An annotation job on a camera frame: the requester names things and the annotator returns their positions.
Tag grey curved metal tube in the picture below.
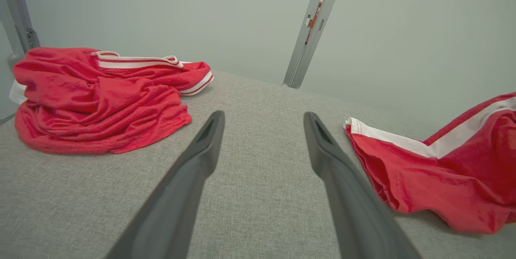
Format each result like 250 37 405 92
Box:
8 52 25 69

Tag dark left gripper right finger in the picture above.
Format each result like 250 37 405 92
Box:
304 112 422 259

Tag grey metal frame bar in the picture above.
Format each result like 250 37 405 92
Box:
0 0 41 55

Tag red shirt white sleeves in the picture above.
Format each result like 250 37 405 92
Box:
9 47 214 155

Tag grey metal post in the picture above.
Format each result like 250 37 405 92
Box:
282 0 348 89

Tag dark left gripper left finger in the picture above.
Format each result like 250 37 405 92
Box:
106 110 225 259

